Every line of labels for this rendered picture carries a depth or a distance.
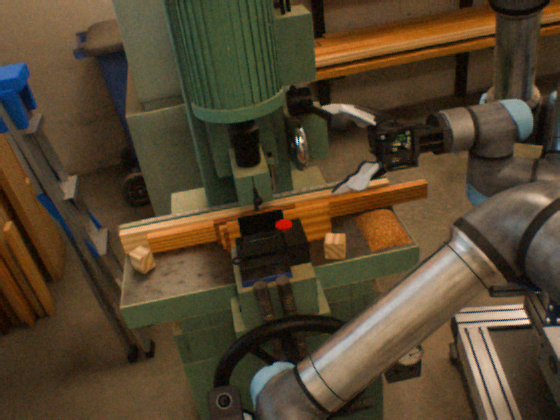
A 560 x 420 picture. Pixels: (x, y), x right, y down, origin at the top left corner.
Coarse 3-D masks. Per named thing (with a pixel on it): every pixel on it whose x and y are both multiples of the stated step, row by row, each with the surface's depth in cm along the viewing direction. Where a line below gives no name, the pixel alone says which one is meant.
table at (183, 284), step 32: (352, 224) 115; (128, 256) 115; (160, 256) 114; (192, 256) 112; (224, 256) 111; (320, 256) 107; (352, 256) 106; (384, 256) 106; (416, 256) 108; (128, 288) 106; (160, 288) 105; (192, 288) 104; (224, 288) 104; (320, 288) 104; (128, 320) 104; (160, 320) 105
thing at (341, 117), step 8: (296, 88) 117; (304, 88) 117; (288, 96) 116; (296, 96) 115; (304, 96) 116; (288, 104) 118; (296, 104) 116; (304, 104) 109; (312, 104) 116; (296, 112) 117; (304, 112) 117; (312, 112) 101; (320, 112) 94; (328, 120) 88; (336, 120) 81; (344, 120) 81; (352, 120) 82; (336, 128) 81; (344, 128) 81
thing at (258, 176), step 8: (232, 152) 113; (232, 160) 111; (264, 160) 109; (232, 168) 112; (240, 168) 107; (248, 168) 107; (256, 168) 106; (264, 168) 106; (240, 176) 105; (248, 176) 105; (256, 176) 105; (264, 176) 105; (240, 184) 105; (248, 184) 105; (256, 184) 106; (264, 184) 106; (240, 192) 106; (248, 192) 106; (264, 192) 107; (272, 192) 108; (240, 200) 107; (248, 200) 107; (264, 200) 108; (272, 200) 108
